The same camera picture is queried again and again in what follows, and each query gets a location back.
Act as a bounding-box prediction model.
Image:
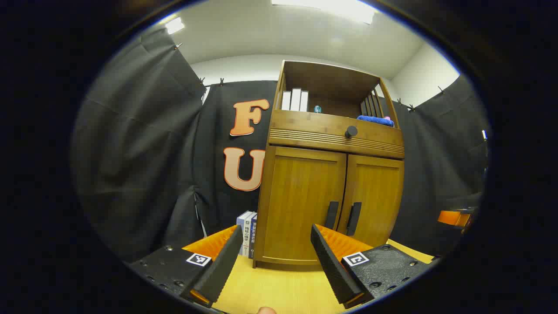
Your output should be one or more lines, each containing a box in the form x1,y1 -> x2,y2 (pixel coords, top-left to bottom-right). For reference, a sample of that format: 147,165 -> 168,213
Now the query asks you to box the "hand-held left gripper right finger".
310,224 -> 436,309

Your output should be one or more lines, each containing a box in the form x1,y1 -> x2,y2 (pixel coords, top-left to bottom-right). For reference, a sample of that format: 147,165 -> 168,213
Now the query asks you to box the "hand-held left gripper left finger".
129,225 -> 244,308

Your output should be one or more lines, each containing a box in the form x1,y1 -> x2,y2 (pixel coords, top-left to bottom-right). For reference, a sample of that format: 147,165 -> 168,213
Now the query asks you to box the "black door handle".
347,201 -> 362,236
325,201 -> 340,230

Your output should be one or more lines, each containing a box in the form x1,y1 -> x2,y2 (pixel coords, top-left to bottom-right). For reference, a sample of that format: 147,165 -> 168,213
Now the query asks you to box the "wooden cabinet door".
338,154 -> 405,248
262,146 -> 348,262

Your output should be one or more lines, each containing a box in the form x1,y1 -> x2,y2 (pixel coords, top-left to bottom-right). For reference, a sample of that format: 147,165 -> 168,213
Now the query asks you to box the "wooden double-door shoe cabinet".
253,60 -> 406,272

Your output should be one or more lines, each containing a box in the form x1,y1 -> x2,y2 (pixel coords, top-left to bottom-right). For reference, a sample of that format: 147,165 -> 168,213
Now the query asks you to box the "wooden cabinet drawer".
268,109 -> 406,159

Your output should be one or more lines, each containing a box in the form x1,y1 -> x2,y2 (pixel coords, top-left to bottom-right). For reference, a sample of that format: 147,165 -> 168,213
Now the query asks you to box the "white spine book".
242,212 -> 255,258

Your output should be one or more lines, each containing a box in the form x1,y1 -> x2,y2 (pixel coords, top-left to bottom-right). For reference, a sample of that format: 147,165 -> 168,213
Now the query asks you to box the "dark blue spine book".
249,214 -> 259,259

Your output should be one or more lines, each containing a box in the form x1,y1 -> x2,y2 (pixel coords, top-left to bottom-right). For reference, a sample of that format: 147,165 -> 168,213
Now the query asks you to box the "blue folded towel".
357,115 -> 395,128

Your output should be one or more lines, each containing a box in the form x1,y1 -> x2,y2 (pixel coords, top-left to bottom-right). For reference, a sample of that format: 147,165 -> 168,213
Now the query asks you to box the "black backdrop cloth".
72,27 -> 491,264

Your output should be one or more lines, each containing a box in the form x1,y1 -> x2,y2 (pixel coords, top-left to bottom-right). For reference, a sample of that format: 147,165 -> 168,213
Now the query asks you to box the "large ceiling light panel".
271,0 -> 378,24

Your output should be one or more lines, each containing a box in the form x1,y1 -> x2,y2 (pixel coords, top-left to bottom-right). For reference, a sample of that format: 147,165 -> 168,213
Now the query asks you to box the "small ceiling light panel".
165,17 -> 185,35

